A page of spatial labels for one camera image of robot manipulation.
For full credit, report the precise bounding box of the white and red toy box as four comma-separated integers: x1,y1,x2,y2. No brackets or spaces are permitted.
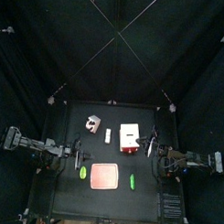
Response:
118,123,142,155

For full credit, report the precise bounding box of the short green toy vegetable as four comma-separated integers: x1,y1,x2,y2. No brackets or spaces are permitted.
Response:
79,165,88,181

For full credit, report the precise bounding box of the pink square tray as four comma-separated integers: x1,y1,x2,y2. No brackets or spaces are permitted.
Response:
90,162,121,191

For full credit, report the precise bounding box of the long green toy vegetable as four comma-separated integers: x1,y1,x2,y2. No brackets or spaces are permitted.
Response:
128,173,136,191

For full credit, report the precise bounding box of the white text label sticker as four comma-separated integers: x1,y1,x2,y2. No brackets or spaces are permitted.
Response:
160,192,182,220

